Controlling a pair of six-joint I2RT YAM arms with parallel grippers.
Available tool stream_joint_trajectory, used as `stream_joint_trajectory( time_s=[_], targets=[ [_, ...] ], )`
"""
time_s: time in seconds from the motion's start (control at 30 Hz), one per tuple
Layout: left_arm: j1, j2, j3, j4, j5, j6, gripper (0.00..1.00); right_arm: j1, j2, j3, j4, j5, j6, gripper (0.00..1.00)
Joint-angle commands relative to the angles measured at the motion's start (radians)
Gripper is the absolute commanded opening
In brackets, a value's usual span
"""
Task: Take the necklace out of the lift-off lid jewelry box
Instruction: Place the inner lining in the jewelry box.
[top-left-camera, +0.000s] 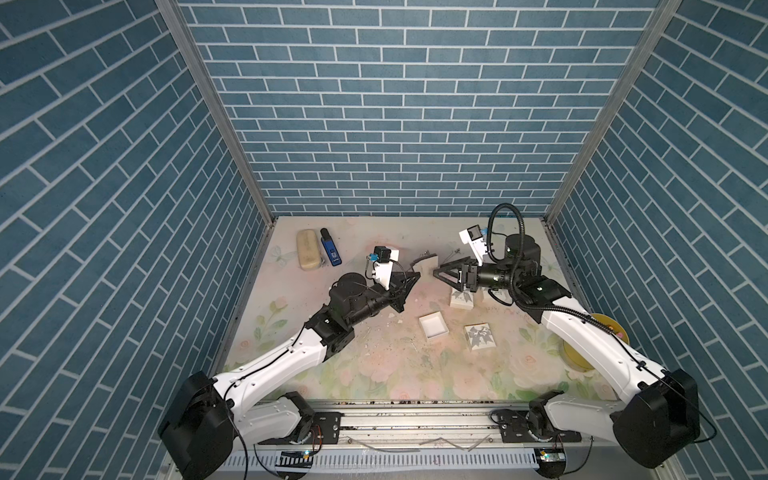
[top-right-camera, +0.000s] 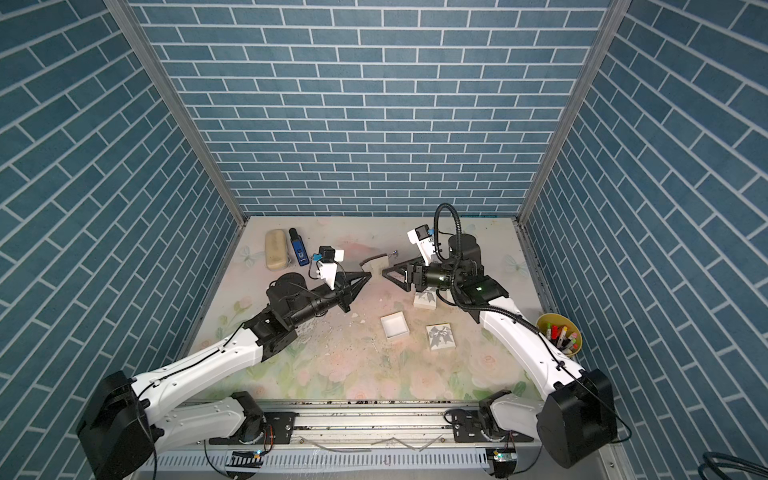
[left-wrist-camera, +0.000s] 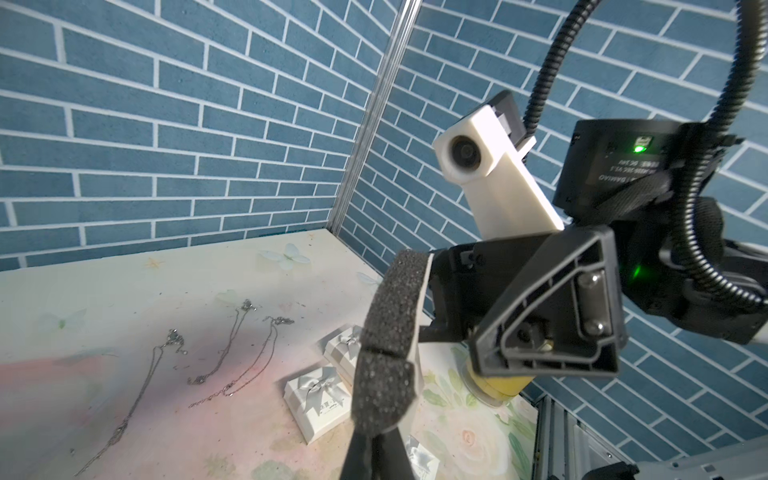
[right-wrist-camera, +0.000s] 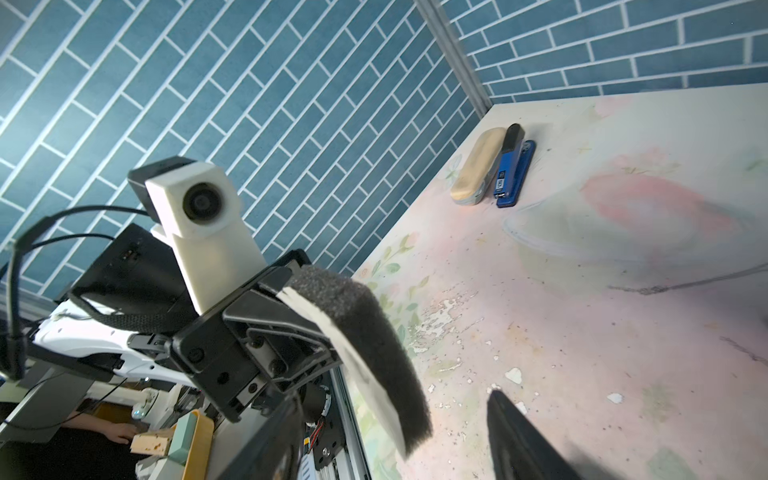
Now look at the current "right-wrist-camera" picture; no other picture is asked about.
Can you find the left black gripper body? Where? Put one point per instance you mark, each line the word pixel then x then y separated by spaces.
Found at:
pixel 251 350

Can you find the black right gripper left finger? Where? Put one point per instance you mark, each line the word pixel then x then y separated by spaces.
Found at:
pixel 274 452

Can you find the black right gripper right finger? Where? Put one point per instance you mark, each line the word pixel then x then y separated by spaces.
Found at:
pixel 518 450

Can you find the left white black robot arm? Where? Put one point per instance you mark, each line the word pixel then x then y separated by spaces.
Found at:
pixel 16 342

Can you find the person's hand outside cell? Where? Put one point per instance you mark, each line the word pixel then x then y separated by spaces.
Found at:
pixel 120 433

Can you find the beige zippered pencil case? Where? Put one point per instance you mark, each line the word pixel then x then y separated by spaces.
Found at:
pixel 475 175

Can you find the aluminium corner post left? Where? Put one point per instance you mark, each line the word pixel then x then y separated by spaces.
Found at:
pixel 446 37

